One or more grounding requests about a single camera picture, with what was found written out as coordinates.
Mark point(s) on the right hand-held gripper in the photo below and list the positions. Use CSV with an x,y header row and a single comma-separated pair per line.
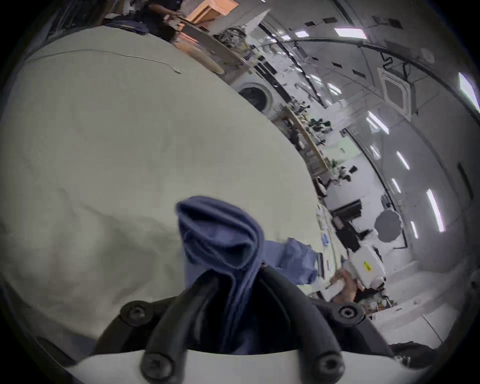
x,y
365,264

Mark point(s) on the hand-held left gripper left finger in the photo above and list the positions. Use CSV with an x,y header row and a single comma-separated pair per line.
x,y
170,322

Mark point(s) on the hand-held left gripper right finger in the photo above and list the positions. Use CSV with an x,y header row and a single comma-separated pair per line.
x,y
300,315

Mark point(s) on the blue shirt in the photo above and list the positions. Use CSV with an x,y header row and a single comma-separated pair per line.
x,y
221,240

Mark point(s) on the person's right hand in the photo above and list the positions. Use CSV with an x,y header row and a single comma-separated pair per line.
x,y
347,294

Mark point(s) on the bed with beige sheet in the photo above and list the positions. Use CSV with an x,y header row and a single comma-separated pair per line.
x,y
131,150

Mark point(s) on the white washing machine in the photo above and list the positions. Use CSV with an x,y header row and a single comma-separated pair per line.
x,y
257,92

